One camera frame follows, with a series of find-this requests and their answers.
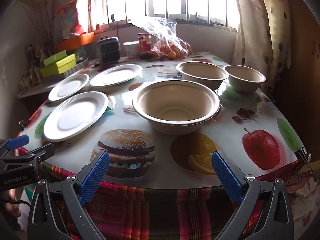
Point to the dried twigs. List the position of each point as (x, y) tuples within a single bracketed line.
[(48, 22)]

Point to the grey small heater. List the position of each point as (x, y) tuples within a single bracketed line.
[(108, 50)]

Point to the row of small bottles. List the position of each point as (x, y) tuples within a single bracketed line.
[(27, 77)]

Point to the white foam plate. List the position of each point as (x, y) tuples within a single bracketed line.
[(75, 116), (116, 75), (68, 87)]

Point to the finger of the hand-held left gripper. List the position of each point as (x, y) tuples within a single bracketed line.
[(17, 141), (37, 153)]

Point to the person's left hand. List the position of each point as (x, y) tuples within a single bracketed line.
[(12, 206)]

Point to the grey chevron box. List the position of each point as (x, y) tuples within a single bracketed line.
[(76, 68)]

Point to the orange box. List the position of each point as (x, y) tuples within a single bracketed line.
[(75, 41)]

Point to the fruit printed tablecloth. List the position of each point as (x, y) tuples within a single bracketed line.
[(232, 135)]

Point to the pile of oranges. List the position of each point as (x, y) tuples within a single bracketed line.
[(180, 48)]

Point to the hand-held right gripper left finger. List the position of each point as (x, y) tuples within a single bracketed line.
[(96, 177)]

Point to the barred window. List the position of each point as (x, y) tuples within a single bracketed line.
[(165, 0)]

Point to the clear plastic bag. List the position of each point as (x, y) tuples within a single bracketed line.
[(162, 30)]

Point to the small beige paper bowl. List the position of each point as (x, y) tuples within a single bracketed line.
[(243, 78)]

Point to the white shelf board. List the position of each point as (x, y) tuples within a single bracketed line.
[(37, 86)]

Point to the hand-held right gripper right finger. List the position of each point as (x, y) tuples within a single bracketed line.
[(226, 177)]

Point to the red gift bag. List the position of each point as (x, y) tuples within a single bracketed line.
[(72, 17)]

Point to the spotted beige curtain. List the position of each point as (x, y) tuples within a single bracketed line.
[(265, 30)]

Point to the black binder clip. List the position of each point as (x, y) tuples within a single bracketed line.
[(302, 155), (22, 124)]

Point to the thick lime green box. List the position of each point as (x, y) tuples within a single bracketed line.
[(58, 68)]

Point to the flat lime green box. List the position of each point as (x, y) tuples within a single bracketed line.
[(55, 58)]

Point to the brown wooden cabinet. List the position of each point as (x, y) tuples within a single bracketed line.
[(302, 55)]

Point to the white plastic tub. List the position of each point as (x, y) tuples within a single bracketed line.
[(131, 50)]

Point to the red label glass jar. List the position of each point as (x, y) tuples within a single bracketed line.
[(144, 46)]

